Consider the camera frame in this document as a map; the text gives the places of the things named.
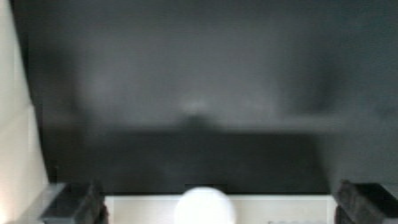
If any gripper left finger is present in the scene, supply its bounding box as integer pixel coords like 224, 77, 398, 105
41, 182, 109, 224

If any white front drawer box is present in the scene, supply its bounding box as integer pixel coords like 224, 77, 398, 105
105, 188, 336, 224

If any white drawer cabinet frame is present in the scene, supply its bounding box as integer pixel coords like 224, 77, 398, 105
0, 0, 48, 224

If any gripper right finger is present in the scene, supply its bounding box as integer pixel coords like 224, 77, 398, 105
334, 180, 398, 224

